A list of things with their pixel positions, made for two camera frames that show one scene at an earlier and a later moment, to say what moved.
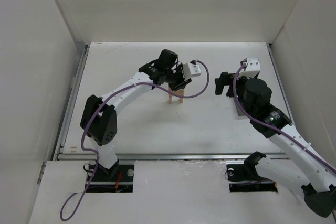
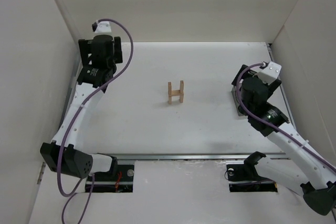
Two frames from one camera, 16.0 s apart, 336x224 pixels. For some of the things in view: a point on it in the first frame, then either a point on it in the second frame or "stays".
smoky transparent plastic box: x=239 y=110 stays
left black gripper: x=179 y=83 → x=84 y=48
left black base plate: x=122 y=182 stays
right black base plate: x=244 y=178 stays
